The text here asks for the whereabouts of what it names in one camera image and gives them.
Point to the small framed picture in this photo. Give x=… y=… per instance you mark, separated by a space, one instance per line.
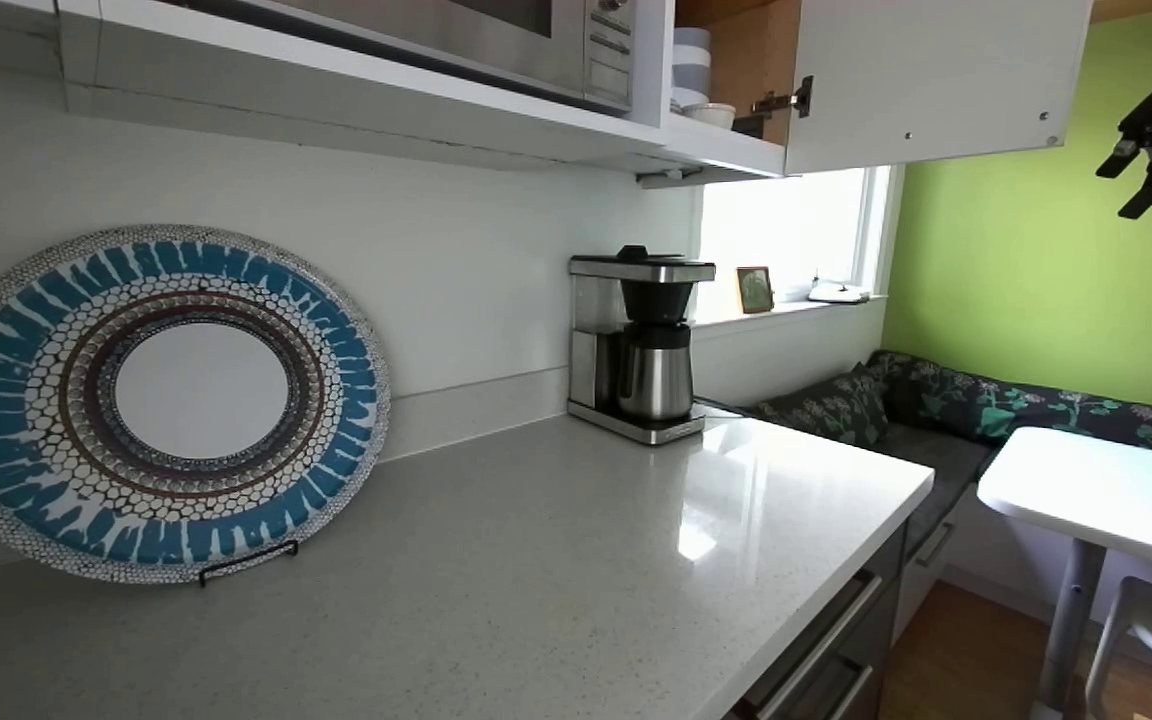
x=755 y=290

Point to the white dish on windowsill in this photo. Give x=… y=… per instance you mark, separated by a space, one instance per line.
x=838 y=294

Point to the grey lower drawer cabinet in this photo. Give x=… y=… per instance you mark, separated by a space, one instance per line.
x=833 y=669

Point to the dark patterned bench cushion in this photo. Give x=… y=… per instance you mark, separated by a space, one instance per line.
x=946 y=419

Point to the white side table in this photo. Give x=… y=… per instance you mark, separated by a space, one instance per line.
x=1098 y=496

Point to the white cabinet door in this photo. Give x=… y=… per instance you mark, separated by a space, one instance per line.
x=894 y=82

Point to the steel drip coffee maker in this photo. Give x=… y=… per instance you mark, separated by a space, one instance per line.
x=630 y=344

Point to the black wire plate stand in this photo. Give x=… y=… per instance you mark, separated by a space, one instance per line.
x=244 y=562

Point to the stacked bowls in cabinet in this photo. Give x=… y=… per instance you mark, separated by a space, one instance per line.
x=695 y=82

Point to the white upper cabinet shelf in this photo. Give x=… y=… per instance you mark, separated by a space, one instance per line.
x=195 y=69

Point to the blue patterned decorative plate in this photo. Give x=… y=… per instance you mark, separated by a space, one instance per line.
x=172 y=396

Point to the stainless steel microwave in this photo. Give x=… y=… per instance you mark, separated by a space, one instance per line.
x=558 y=51

